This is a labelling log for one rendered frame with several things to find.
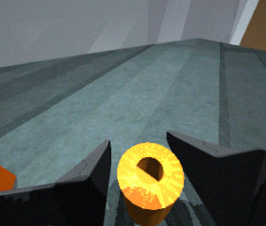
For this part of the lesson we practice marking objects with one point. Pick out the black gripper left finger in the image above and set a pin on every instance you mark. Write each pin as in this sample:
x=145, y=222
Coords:
x=77, y=198

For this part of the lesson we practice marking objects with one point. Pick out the orange knob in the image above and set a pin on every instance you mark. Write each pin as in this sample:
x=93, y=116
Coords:
x=151, y=180

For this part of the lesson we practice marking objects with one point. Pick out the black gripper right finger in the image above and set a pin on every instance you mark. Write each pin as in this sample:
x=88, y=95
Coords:
x=228, y=182

